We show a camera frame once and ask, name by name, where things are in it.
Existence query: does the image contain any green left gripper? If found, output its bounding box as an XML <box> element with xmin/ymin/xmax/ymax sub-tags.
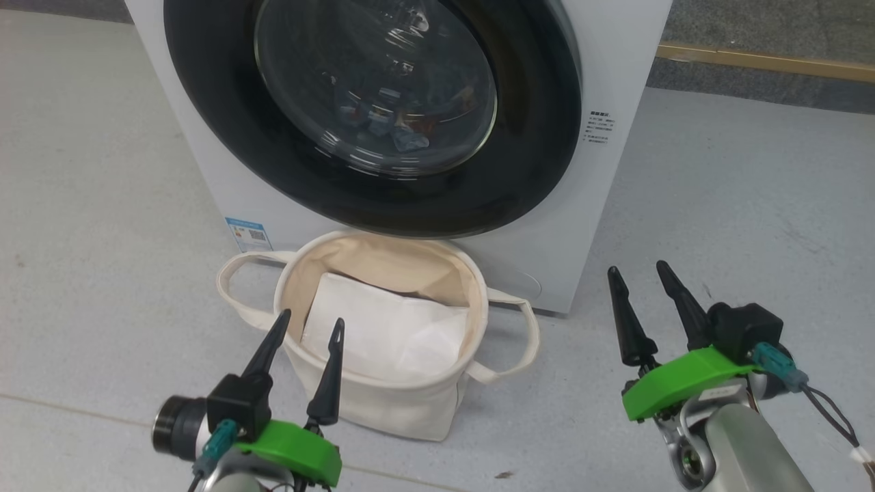
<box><xmin>236</xmin><ymin>309</ymin><xmax>345</xmax><ymax>487</ymax></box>

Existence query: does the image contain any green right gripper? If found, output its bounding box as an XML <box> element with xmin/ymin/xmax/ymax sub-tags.
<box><xmin>607</xmin><ymin>260</ymin><xmax>759</xmax><ymax>422</ymax></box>

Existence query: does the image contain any round black glass washer door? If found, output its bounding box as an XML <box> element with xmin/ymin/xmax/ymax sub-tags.
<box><xmin>163</xmin><ymin>0</ymin><xmax>583</xmax><ymax>240</ymax></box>

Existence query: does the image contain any cream canvas laundry basket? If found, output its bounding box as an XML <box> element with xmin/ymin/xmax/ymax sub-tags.
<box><xmin>217</xmin><ymin>231</ymin><xmax>541</xmax><ymax>442</ymax></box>

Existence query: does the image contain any white front-load washing machine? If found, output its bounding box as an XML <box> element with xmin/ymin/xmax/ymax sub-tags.
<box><xmin>124</xmin><ymin>0</ymin><xmax>674</xmax><ymax>316</ymax></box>

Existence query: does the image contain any white cloth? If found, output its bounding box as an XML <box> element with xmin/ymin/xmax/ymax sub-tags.
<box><xmin>301</xmin><ymin>272</ymin><xmax>471</xmax><ymax>383</ymax></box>

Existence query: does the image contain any blue energy label sticker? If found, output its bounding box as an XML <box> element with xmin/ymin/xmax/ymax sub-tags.
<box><xmin>226</xmin><ymin>217</ymin><xmax>273</xmax><ymax>254</ymax></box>

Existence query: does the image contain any small printed text label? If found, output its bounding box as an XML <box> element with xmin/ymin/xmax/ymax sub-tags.
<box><xmin>581</xmin><ymin>109</ymin><xmax>616</xmax><ymax>146</ymax></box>

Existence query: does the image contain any wooden floor strip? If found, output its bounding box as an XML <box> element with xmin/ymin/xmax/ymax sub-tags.
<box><xmin>656</xmin><ymin>42</ymin><xmax>875</xmax><ymax>84</ymax></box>

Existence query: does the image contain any left cable with teal plug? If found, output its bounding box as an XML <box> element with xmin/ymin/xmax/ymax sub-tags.
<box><xmin>188</xmin><ymin>419</ymin><xmax>239</xmax><ymax>492</ymax></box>

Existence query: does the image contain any cable with teal plug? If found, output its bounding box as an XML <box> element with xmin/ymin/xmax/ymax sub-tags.
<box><xmin>750</xmin><ymin>342</ymin><xmax>875</xmax><ymax>480</ymax></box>
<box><xmin>188</xmin><ymin>419</ymin><xmax>239</xmax><ymax>492</ymax></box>

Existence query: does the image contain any right cable with teal plug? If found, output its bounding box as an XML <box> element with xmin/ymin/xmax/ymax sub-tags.
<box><xmin>750</xmin><ymin>342</ymin><xmax>875</xmax><ymax>480</ymax></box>

